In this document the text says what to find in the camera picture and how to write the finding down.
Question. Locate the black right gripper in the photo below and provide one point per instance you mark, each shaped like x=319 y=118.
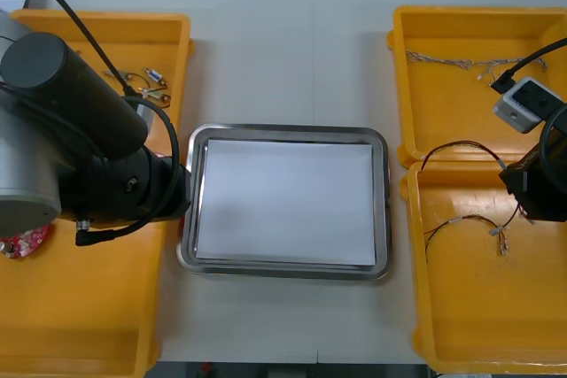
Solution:
x=545 y=192

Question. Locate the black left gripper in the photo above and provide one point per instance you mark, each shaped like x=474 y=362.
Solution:
x=170 y=187

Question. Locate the silver and black left arm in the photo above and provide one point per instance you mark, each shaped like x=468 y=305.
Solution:
x=66 y=86

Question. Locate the silver and black right arm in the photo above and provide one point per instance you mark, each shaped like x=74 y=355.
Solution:
x=527 y=105

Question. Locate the white sheet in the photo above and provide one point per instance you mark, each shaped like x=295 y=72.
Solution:
x=283 y=201

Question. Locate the yellow-orange plastic bin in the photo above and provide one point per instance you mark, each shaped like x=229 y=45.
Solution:
x=133 y=37
x=443 y=108
x=80 y=307
x=478 y=307

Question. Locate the round red circuit board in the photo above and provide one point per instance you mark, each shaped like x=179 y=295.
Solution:
x=31 y=240

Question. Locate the steel tray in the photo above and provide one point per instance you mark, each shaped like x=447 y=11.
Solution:
x=382 y=201

